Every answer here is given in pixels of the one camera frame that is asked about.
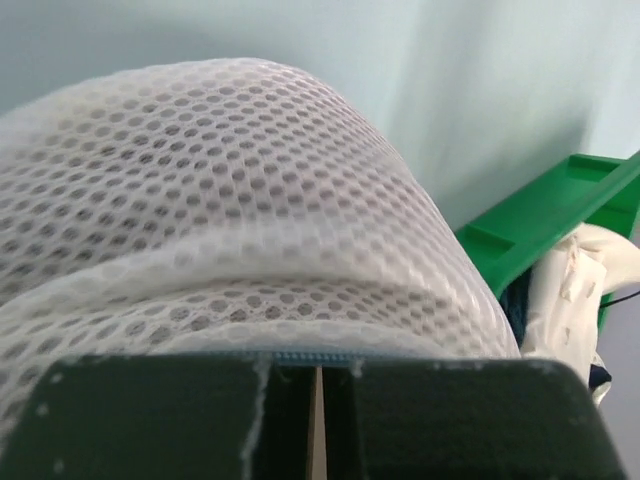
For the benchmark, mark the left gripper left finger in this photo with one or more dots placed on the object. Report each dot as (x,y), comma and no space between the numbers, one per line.
(164,417)

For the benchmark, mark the white bra in basket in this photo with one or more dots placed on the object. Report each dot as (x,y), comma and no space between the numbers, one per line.
(564,296)

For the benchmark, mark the white mesh laundry bag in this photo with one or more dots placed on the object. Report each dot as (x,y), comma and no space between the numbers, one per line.
(231,204)

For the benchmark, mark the green plastic basket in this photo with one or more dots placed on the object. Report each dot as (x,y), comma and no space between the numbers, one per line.
(592,199)

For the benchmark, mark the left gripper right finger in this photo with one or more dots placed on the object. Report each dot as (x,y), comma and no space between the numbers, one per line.
(464,420)

